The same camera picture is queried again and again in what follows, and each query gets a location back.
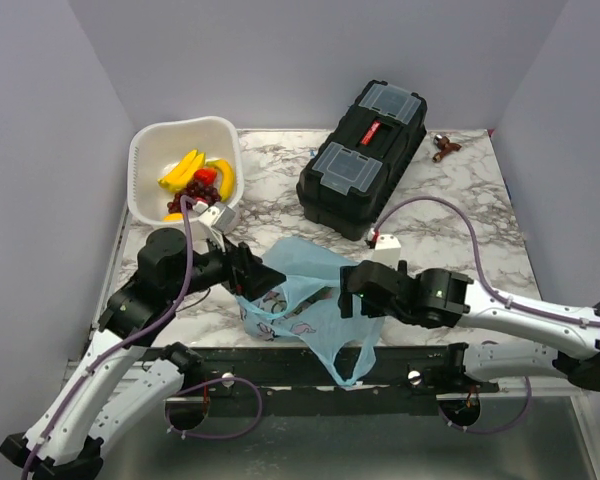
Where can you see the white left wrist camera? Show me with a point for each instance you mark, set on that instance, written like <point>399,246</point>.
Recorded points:
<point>214,221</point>

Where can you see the black plastic toolbox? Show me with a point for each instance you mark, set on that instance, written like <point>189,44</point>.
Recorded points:
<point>351,178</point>

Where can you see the dark red fake grapes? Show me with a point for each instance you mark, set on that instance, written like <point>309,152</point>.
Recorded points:
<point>196,190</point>

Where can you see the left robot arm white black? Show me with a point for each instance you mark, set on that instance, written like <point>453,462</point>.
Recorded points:
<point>69,441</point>

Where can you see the yellow fake corn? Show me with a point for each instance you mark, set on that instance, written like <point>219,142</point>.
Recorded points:
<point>183,172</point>

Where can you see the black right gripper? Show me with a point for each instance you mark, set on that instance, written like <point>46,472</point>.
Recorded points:
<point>345,297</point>

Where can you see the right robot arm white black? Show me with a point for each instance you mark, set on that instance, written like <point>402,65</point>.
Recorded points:
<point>552,340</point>

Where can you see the small brown metal object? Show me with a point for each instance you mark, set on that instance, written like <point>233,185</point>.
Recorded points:
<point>445,147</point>

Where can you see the red fake fruit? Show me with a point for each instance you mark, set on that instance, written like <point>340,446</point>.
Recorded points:
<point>206,175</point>

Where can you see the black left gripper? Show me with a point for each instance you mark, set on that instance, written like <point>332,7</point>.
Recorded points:
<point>246,272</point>

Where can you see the light blue plastic bag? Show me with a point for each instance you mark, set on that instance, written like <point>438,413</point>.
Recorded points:
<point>305,308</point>

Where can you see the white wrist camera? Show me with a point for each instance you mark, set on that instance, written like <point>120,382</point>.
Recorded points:
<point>214,221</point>
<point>386,250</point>

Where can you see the black metal base rail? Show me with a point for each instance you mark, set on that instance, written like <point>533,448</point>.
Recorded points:
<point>293,381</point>

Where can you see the white plastic basket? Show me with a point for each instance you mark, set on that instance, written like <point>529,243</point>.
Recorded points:
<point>158,148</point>

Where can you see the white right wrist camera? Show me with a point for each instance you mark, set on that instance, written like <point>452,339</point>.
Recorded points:
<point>386,250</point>

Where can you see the yellow fake banana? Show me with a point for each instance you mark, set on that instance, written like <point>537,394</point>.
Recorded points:
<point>228,177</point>

